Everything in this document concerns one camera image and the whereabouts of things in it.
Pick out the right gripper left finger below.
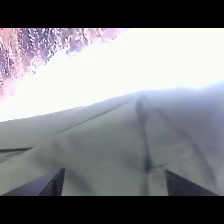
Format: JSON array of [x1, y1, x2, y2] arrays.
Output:
[[3, 167, 66, 197]]

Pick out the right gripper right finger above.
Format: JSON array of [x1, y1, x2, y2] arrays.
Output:
[[164, 169, 218, 197]]

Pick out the grey-green shirt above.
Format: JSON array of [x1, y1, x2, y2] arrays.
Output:
[[0, 81, 224, 197]]

